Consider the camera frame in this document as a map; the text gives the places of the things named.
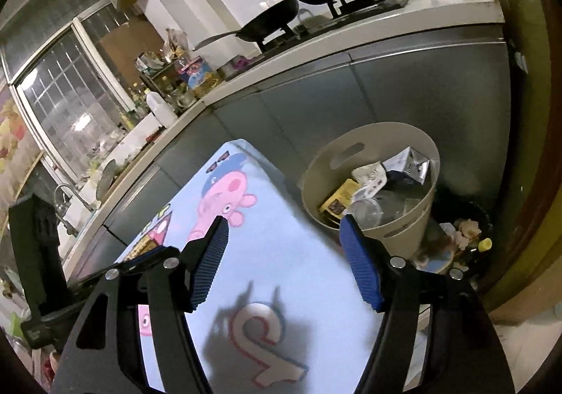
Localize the gas stove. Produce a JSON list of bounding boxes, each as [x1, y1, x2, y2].
[[224, 0, 416, 83]]

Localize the cartoon printed tablecloth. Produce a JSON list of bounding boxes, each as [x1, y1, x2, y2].
[[113, 138, 429, 394]]

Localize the chrome faucet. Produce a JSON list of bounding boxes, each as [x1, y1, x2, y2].
[[53, 184, 95, 237]]

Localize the white plastic bottle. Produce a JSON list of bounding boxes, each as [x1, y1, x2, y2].
[[145, 91, 178, 129]]

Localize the small black wok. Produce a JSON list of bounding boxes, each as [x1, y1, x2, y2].
[[193, 0, 300, 51]]

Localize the beige round waste bin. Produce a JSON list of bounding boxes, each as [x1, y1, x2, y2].
[[301, 122, 440, 260]]

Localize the grey kitchen counter cabinets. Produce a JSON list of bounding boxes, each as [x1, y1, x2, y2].
[[57, 0, 519, 272]]

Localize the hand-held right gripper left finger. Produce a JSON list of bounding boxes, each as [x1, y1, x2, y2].
[[52, 215, 230, 394]]

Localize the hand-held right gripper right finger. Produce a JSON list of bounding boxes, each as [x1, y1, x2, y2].
[[339, 215, 516, 394]]

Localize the kitchen window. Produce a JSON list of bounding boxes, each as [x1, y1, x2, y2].
[[0, 3, 145, 184]]

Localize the blue printed carton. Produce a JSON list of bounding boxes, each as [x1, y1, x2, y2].
[[178, 56, 220, 98]]

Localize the black waste bin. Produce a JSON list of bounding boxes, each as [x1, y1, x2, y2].
[[413, 196, 495, 276]]

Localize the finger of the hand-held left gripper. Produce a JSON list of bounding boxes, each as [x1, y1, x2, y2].
[[67, 245, 180, 289]]

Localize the clear plastic container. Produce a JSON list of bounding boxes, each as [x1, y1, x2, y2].
[[349, 189, 429, 231]]

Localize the round glass pot lid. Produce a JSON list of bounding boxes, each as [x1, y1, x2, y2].
[[96, 159, 117, 201]]

